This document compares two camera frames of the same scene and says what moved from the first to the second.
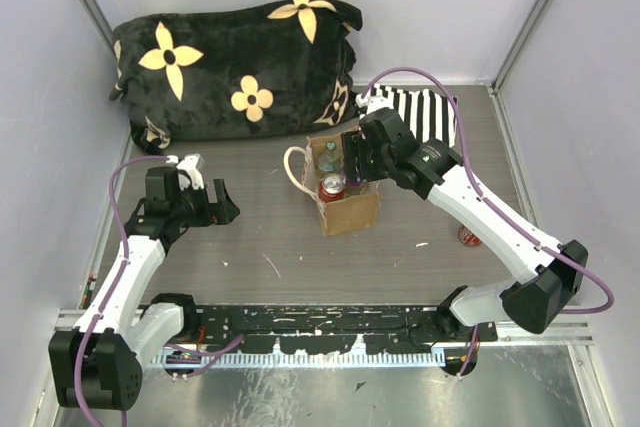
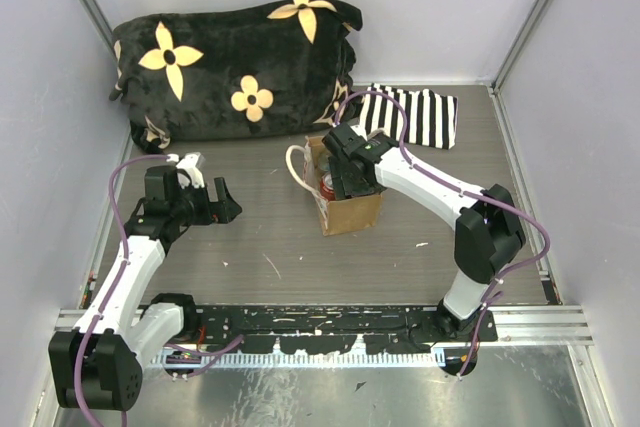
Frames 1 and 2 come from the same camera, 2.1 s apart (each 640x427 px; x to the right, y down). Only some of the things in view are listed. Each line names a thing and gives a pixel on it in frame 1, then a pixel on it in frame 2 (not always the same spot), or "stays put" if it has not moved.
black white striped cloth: [432, 116] stays put
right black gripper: [351, 149] to [344, 186]
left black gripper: [221, 212] stays put
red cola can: [332, 187] stays put
